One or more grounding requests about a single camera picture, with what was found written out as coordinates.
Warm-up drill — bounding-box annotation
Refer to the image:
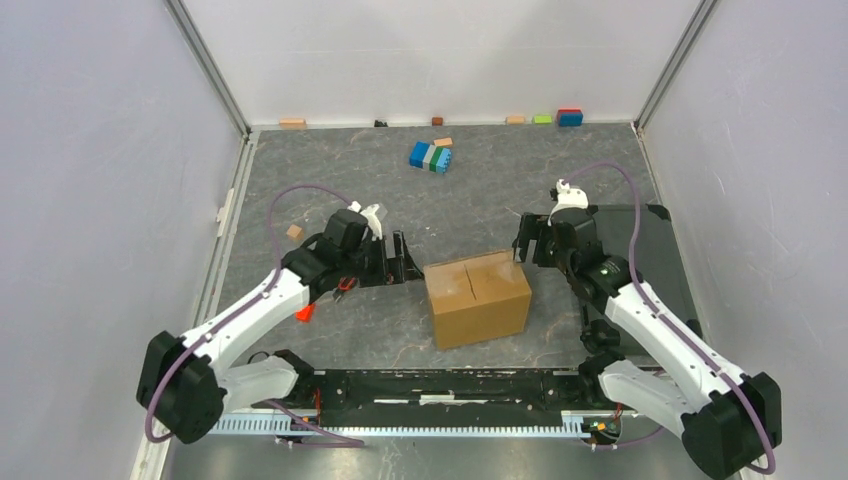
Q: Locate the white toothed cable duct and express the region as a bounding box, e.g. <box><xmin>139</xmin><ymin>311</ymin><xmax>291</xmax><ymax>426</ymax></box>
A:
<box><xmin>208</xmin><ymin>410</ymin><xmax>590</xmax><ymax>440</ymax></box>

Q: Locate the brown cardboard express box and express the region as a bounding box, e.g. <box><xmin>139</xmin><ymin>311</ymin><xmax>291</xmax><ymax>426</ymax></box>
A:
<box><xmin>424</xmin><ymin>250</ymin><xmax>532</xmax><ymax>350</ymax></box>

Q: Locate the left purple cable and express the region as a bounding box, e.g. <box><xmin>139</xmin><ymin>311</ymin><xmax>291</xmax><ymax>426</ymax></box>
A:
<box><xmin>144</xmin><ymin>184</ymin><xmax>366</xmax><ymax>448</ymax></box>

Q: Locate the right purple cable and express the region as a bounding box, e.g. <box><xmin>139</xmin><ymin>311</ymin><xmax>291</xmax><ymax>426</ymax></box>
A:
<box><xmin>563</xmin><ymin>162</ymin><xmax>778</xmax><ymax>476</ymax></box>

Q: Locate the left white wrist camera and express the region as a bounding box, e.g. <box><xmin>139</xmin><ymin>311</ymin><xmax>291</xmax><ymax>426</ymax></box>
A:
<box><xmin>347</xmin><ymin>201</ymin><xmax>388</xmax><ymax>240</ymax></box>

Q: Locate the red blue block at wall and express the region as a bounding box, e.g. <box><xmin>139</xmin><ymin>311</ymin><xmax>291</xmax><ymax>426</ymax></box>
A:
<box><xmin>556</xmin><ymin>108</ymin><xmax>584</xmax><ymax>127</ymax></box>

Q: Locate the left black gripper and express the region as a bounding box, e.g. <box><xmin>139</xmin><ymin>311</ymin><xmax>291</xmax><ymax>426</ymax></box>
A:
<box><xmin>340</xmin><ymin>230</ymin><xmax>424</xmax><ymax>288</ymax></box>

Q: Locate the small tan cube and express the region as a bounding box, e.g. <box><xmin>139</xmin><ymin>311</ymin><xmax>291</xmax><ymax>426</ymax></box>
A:
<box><xmin>286</xmin><ymin>224</ymin><xmax>305</xmax><ymax>243</ymax></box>

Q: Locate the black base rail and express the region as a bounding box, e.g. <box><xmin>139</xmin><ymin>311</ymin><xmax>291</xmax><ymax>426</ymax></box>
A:
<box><xmin>280</xmin><ymin>368</ymin><xmax>617</xmax><ymax>428</ymax></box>

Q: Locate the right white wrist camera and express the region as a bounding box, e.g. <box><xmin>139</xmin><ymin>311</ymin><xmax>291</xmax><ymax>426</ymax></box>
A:
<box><xmin>548</xmin><ymin>179</ymin><xmax>589</xmax><ymax>225</ymax></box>

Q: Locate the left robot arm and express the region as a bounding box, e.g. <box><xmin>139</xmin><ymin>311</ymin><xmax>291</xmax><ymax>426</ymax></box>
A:
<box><xmin>136</xmin><ymin>204</ymin><xmax>424</xmax><ymax>444</ymax></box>

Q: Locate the purple cable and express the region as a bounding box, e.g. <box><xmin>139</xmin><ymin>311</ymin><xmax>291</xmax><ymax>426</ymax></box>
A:
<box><xmin>144</xmin><ymin>184</ymin><xmax>366</xmax><ymax>448</ymax></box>
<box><xmin>563</xmin><ymin>162</ymin><xmax>778</xmax><ymax>476</ymax></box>

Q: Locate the blue green block stack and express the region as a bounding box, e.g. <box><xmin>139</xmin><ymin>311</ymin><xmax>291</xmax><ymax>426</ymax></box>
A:
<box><xmin>408</xmin><ymin>142</ymin><xmax>453</xmax><ymax>174</ymax></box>

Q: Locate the small red block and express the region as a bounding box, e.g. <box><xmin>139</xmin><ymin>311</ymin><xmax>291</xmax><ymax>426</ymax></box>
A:
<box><xmin>294</xmin><ymin>304</ymin><xmax>315</xmax><ymax>323</ymax></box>

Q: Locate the tan block at wall left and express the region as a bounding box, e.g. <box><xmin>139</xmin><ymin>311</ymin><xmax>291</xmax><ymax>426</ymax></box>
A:
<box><xmin>278</xmin><ymin>118</ymin><xmax>307</xmax><ymax>130</ymax></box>

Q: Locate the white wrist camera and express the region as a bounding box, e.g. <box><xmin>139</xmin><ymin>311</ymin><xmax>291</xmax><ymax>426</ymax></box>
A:
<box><xmin>347</xmin><ymin>201</ymin><xmax>388</xmax><ymax>240</ymax></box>
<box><xmin>548</xmin><ymin>179</ymin><xmax>589</xmax><ymax>225</ymax></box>

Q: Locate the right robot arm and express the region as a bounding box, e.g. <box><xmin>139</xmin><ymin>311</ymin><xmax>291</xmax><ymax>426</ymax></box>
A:
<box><xmin>512</xmin><ymin>206</ymin><xmax>782</xmax><ymax>479</ymax></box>

